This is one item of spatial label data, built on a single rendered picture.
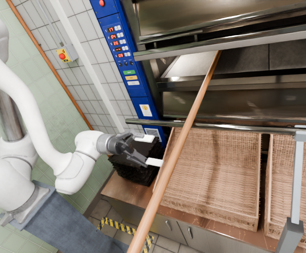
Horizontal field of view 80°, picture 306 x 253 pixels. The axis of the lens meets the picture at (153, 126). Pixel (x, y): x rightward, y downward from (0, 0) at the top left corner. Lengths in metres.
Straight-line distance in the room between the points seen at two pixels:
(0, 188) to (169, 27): 1.05
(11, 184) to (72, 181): 0.33
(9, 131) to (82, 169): 0.44
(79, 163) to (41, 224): 0.47
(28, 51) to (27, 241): 1.43
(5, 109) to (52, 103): 0.74
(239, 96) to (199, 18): 0.46
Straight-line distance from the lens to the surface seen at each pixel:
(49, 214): 1.17
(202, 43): 0.85
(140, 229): 0.53
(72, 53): 1.45
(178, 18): 0.99
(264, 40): 0.83
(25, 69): 1.65
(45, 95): 1.70
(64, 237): 1.30
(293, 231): 0.80
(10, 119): 1.06
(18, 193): 1.07
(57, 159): 0.79
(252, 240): 1.16
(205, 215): 1.16
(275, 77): 1.06
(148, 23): 1.06
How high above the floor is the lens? 1.67
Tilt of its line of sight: 37 degrees down
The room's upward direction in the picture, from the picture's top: 20 degrees counter-clockwise
